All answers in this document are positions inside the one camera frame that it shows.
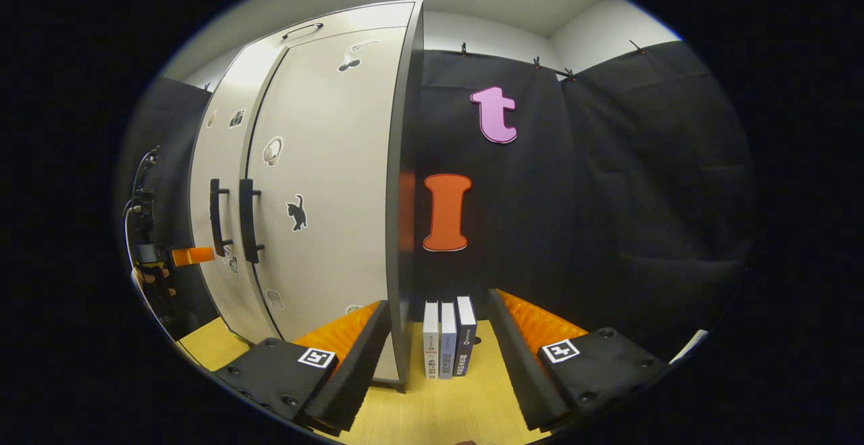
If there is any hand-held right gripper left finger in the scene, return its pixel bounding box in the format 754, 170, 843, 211
213, 300, 392, 434

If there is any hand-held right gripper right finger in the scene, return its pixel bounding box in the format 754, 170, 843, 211
487, 288, 670, 432

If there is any white cabinet door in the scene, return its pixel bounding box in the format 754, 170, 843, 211
189, 43, 291, 344
244, 26, 409, 382

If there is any dark navy book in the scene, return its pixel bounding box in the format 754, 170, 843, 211
454, 296, 478, 377

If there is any white book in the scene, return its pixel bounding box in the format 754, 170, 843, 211
423, 301, 440, 379

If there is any grey-blue book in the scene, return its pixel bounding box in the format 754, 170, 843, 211
439, 301, 458, 380

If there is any black backdrop cloth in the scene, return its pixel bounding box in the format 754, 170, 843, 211
115, 40, 755, 365

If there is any white cabinet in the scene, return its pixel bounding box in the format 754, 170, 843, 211
189, 0, 425, 392

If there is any black door handle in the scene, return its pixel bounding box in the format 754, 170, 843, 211
209, 178, 234, 258
238, 178, 265, 264

